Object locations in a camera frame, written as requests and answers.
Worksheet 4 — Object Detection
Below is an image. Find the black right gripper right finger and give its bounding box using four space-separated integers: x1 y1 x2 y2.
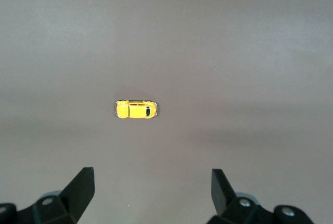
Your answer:
207 168 314 224

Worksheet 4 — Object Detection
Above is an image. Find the yellow beetle toy car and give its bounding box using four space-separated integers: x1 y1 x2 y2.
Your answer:
113 99 159 119

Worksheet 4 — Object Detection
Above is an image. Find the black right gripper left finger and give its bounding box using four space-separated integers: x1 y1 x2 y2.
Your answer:
0 167 95 224

